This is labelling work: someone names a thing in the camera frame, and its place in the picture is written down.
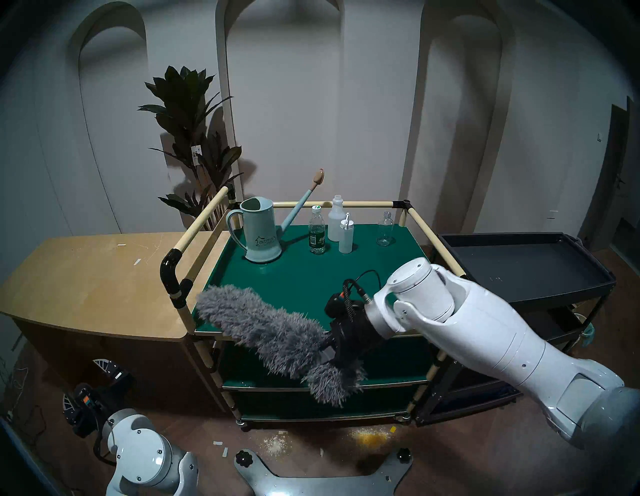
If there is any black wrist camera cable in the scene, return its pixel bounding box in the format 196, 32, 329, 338
341, 270, 384, 307

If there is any white opaque plastic bottle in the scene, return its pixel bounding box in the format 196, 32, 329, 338
327, 195, 346, 242

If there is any green shelf cart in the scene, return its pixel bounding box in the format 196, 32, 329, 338
160, 186, 483, 432

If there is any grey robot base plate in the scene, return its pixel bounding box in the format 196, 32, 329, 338
235, 447, 413, 496

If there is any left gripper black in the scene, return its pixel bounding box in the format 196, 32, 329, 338
61, 358, 135, 438

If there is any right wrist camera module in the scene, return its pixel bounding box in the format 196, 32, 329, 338
326, 292, 363, 318

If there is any dark door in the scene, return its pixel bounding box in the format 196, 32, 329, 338
580, 97, 640, 251

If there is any light blue watering can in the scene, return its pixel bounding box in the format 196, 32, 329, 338
226, 169, 326, 263

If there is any tall dark leafy plant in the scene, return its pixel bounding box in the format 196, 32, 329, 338
138, 66, 244, 232

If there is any small clear empty bottle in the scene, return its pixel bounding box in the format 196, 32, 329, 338
377, 211, 395, 247

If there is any black utility cart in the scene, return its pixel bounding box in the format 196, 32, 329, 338
415, 232, 617, 426

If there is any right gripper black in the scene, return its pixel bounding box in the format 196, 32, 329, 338
327, 315, 383, 373

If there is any grey fluffy duster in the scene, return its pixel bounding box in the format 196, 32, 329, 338
196, 285, 368, 407

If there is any yellow powder spill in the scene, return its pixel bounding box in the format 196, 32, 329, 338
345, 427, 396, 453

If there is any green label water bottle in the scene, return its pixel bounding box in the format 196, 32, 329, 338
308, 205, 327, 255

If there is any teal plastic container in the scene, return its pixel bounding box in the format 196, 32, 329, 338
575, 315, 597, 348

